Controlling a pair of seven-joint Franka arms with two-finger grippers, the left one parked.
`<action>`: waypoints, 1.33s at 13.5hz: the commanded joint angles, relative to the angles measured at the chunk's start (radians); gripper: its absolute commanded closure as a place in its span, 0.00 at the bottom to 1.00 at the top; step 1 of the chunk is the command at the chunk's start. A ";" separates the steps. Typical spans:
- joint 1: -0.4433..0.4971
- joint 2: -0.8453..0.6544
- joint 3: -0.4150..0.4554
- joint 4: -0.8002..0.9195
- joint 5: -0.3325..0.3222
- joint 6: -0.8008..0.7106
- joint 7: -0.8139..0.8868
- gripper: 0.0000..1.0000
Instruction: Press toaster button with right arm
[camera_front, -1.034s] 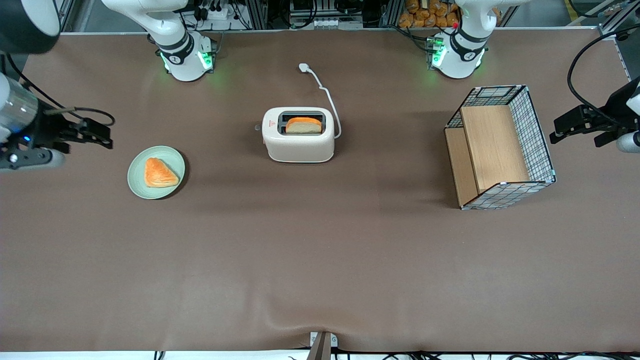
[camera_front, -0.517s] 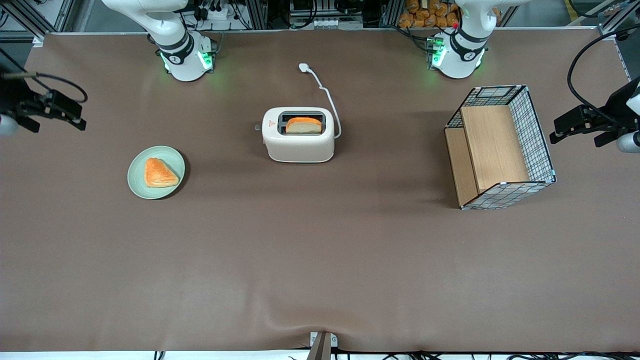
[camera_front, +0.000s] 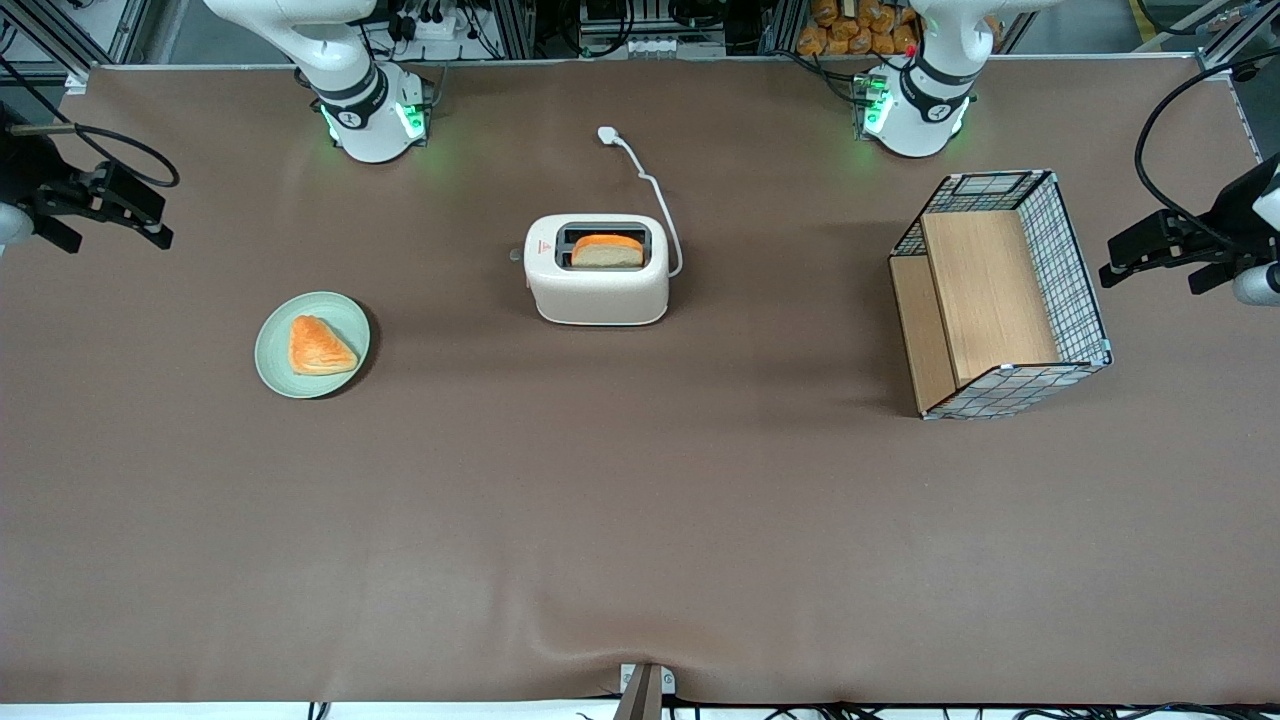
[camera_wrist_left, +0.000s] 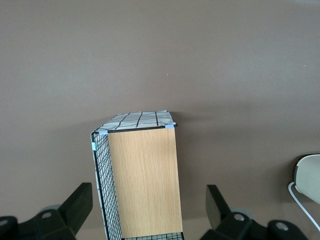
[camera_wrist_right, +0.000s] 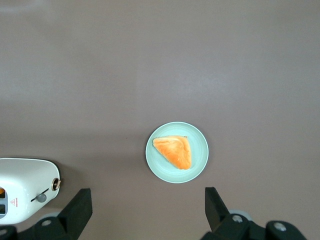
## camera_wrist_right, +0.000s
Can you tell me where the bronze toaster dial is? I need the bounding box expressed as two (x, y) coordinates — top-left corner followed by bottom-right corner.
(50, 177), (63, 192)

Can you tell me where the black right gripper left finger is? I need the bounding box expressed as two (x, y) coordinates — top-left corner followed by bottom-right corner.
(0, 188), (92, 240)

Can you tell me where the triangular golden pastry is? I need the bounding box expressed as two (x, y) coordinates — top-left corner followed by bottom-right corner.
(152, 135), (193, 171)

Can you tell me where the pale green round plate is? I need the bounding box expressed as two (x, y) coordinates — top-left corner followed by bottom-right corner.
(145, 121), (210, 185)

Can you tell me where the white two-slot toaster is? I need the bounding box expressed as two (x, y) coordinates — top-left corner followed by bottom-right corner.
(0, 157), (62, 226)

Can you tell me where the brown table cover mat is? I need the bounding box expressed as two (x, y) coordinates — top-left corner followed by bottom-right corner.
(0, 0), (320, 240)

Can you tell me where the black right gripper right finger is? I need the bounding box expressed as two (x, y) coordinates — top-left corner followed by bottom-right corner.
(199, 186), (305, 240)

